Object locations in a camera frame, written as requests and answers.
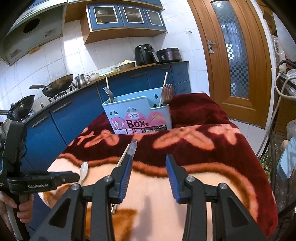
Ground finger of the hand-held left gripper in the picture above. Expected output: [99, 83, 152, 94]
[47, 171, 80, 186]

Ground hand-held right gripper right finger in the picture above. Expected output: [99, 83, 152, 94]
[165, 155, 269, 241]

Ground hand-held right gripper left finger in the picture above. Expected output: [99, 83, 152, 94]
[29, 159, 134, 241]

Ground white spoon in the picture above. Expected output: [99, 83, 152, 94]
[79, 161, 89, 186]

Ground silver table knife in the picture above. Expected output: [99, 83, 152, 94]
[111, 140, 138, 214]

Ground light blue chopsticks box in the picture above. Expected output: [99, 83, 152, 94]
[102, 88, 173, 135]

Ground white handled metal fork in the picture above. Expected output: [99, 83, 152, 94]
[162, 84, 173, 106]

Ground wooden chopstick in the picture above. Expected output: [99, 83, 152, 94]
[105, 76, 111, 102]
[158, 72, 169, 107]

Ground person's left hand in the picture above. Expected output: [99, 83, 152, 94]
[0, 193, 35, 224]

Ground red and peach blanket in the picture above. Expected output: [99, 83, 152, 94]
[38, 93, 279, 241]

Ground black wok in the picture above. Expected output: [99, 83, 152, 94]
[9, 95, 35, 121]

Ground blue base cabinets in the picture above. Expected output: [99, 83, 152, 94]
[23, 61, 192, 232]

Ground gas stove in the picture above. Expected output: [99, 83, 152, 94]
[47, 87, 78, 102]

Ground dark wok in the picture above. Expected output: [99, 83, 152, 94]
[42, 74, 74, 97]

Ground steel kettle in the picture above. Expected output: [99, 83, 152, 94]
[74, 74, 90, 89]

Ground wooden door with glass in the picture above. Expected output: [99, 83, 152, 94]
[187, 0, 278, 129]

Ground wooden cutting board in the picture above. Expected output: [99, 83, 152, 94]
[99, 62, 158, 77]

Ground metal bowl with food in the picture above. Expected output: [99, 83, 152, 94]
[117, 60, 136, 71]

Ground light blue flat case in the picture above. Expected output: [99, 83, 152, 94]
[276, 137, 296, 179]

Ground steel range hood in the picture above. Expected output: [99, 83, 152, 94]
[0, 0, 67, 65]

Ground dark rice cooker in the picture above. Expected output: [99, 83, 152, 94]
[157, 47, 181, 63]

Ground black air fryer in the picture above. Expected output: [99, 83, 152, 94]
[134, 44, 160, 66]

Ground white hanging plastic bag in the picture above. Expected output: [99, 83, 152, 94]
[273, 13, 296, 62]

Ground black wire rack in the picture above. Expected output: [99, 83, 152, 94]
[257, 60, 296, 241]

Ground white power cable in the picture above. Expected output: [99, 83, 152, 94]
[255, 62, 296, 158]

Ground glass door wall cabinet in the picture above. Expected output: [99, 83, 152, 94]
[84, 4, 167, 44]

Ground blue wall cabinet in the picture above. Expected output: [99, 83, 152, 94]
[67, 0, 163, 10]

